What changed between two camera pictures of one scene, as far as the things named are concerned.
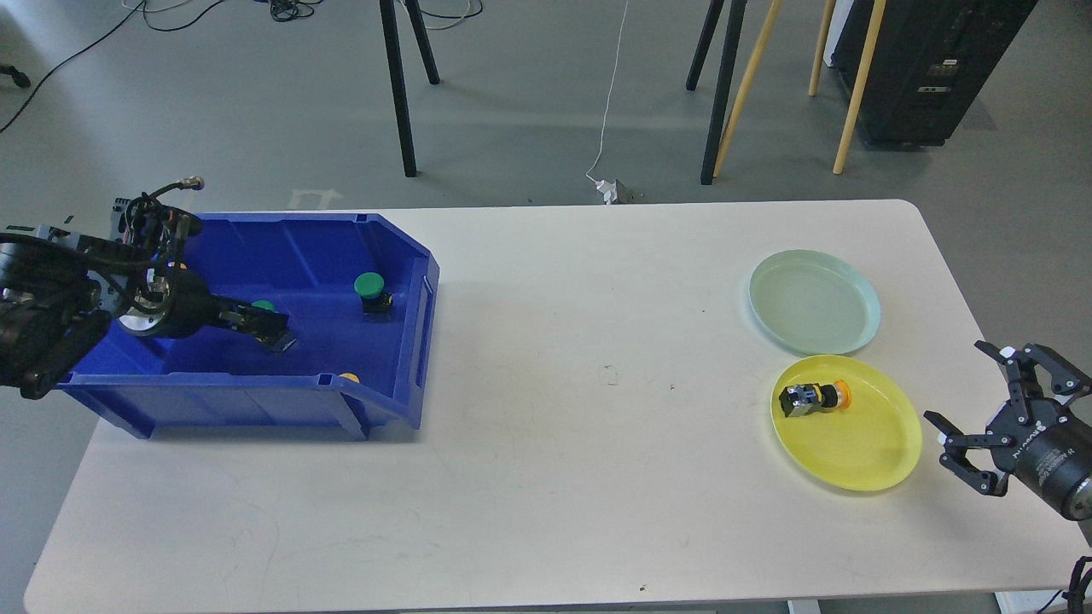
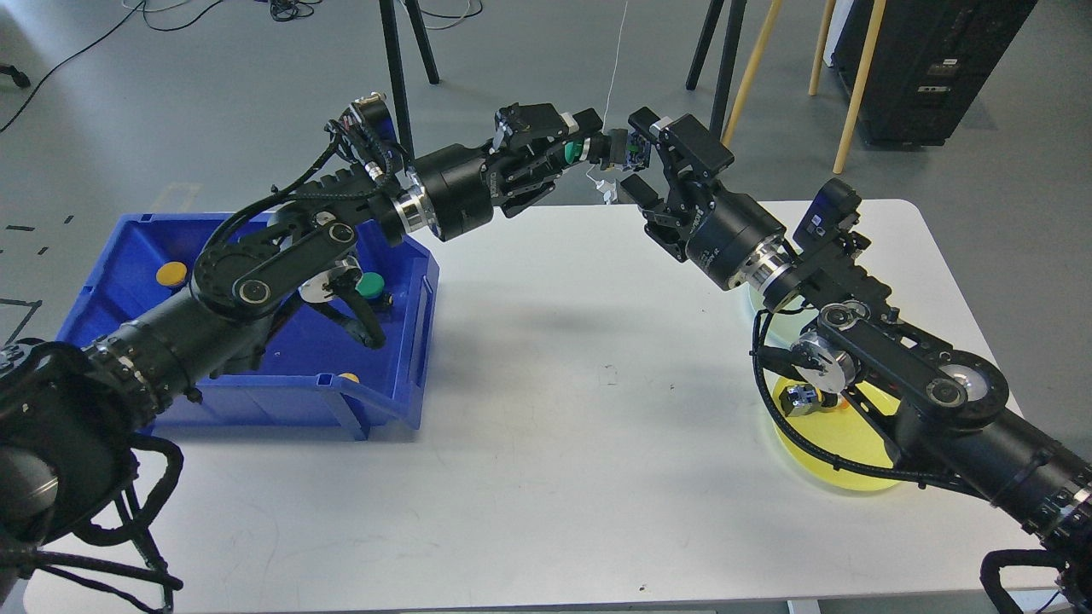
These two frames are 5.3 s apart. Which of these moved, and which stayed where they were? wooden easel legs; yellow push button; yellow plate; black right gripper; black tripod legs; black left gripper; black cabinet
Moved: black left gripper; black right gripper
Stayed: wooden easel legs; yellow plate; black cabinet; yellow push button; black tripod legs
